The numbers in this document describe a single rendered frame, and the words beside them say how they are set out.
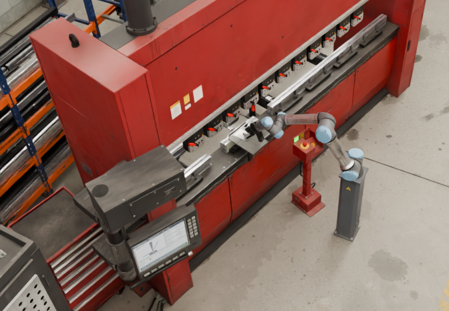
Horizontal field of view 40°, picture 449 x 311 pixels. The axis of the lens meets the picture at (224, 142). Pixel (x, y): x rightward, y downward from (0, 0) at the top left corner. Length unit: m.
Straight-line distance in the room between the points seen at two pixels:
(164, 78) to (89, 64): 0.55
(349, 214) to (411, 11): 2.05
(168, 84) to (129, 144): 0.55
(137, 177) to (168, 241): 0.52
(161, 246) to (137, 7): 1.41
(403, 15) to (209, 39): 2.56
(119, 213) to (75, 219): 1.25
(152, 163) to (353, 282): 2.38
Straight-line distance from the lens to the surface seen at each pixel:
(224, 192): 4.96
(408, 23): 6.18
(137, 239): 3.58
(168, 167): 3.42
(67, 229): 4.56
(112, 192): 3.37
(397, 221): 5.65
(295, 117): 4.62
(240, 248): 5.40
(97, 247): 4.11
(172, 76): 4.00
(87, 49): 3.75
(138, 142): 3.73
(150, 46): 3.73
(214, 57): 4.23
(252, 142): 4.81
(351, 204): 5.09
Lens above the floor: 4.45
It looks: 46 degrees down
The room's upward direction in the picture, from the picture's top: 6 degrees counter-clockwise
